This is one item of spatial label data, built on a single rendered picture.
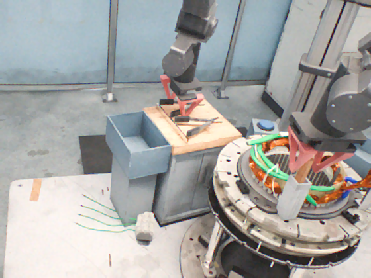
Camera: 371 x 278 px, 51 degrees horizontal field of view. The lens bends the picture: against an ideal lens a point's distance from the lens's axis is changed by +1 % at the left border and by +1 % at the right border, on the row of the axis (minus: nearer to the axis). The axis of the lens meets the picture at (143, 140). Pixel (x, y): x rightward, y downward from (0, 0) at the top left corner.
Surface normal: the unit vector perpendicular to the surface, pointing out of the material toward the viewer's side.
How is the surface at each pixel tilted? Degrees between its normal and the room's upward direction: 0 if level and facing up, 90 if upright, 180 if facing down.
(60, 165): 0
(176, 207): 90
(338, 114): 93
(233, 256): 0
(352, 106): 93
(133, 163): 90
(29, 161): 0
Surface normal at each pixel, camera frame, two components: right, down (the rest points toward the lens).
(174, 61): -0.42, 0.56
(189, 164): 0.39, 0.57
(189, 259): 0.10, -0.81
